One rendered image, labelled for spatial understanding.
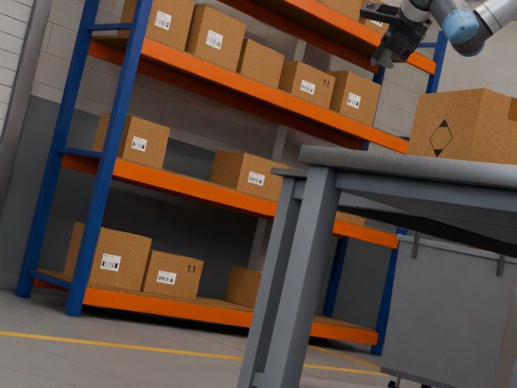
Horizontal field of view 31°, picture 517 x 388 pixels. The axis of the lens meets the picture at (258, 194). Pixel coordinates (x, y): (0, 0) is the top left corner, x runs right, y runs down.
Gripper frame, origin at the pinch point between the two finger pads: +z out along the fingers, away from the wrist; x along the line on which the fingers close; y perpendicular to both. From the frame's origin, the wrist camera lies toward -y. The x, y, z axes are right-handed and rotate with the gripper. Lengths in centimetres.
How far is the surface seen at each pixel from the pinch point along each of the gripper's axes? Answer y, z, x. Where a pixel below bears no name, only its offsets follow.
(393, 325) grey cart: 73, 213, 83
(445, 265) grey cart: 76, 184, 108
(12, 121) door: -168, 303, 109
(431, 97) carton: 18.8, 19.8, 22.0
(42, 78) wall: -174, 300, 145
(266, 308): 14, 75, -34
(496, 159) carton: 41.6, 10.6, 6.0
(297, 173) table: -0.8, 48.4, -5.8
